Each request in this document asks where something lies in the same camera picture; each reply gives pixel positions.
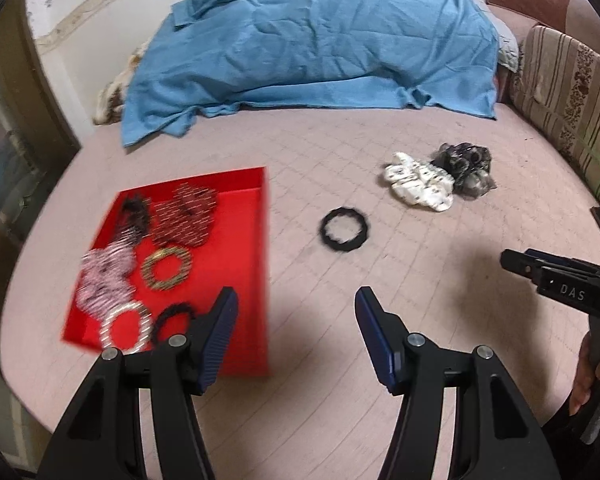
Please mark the grey black scrunchie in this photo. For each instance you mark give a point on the grey black scrunchie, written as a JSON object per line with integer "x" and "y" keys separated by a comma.
{"x": 470, "y": 167}

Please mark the wooden glass panel door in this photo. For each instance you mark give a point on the wooden glass panel door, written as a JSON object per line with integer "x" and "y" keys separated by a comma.
{"x": 36, "y": 145}

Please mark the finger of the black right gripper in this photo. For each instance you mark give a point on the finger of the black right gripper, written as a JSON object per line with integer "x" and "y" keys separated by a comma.
{"x": 529, "y": 263}

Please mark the striped beige pillow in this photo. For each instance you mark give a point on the striped beige pillow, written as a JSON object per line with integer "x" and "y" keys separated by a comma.
{"x": 557, "y": 88}

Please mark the blue cloth blanket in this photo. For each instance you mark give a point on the blue cloth blanket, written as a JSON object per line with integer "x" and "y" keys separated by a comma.
{"x": 212, "y": 57}

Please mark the floral patterned blanket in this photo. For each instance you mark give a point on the floral patterned blanket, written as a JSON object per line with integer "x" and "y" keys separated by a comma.
{"x": 110, "y": 100}

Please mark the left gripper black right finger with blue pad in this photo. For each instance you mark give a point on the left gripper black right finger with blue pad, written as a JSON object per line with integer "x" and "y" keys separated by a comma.
{"x": 495, "y": 436}

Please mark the white patterned scrunchie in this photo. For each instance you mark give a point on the white patterned scrunchie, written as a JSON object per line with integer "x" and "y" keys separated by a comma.
{"x": 419, "y": 183}

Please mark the red white checkered scrunchie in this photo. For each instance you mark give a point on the red white checkered scrunchie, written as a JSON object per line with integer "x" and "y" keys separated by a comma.
{"x": 104, "y": 282}

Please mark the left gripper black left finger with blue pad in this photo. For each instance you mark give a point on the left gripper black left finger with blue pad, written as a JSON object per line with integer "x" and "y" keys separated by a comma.
{"x": 98, "y": 436}

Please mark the person's right hand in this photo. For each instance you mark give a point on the person's right hand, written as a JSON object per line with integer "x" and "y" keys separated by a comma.
{"x": 584, "y": 377}

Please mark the red jewelry tray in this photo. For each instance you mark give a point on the red jewelry tray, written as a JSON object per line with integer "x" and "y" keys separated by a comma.
{"x": 235, "y": 255}

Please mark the brown white pillow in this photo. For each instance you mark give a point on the brown white pillow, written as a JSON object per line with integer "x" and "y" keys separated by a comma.
{"x": 575, "y": 18}

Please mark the dark red patterned scrunchie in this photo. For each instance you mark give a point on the dark red patterned scrunchie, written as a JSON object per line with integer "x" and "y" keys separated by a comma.
{"x": 186, "y": 219}

